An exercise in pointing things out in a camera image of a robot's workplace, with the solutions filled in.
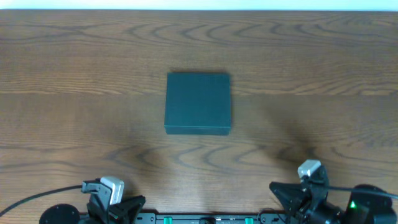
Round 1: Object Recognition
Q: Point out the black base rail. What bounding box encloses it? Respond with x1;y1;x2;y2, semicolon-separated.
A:
134;212;285;224

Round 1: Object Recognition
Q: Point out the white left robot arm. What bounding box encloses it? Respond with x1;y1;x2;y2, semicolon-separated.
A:
39;176;146;224

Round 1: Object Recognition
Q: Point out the black gift box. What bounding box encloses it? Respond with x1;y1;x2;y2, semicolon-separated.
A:
164;73;232;136

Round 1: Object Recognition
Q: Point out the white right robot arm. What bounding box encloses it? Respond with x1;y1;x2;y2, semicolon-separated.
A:
269;161;397;224

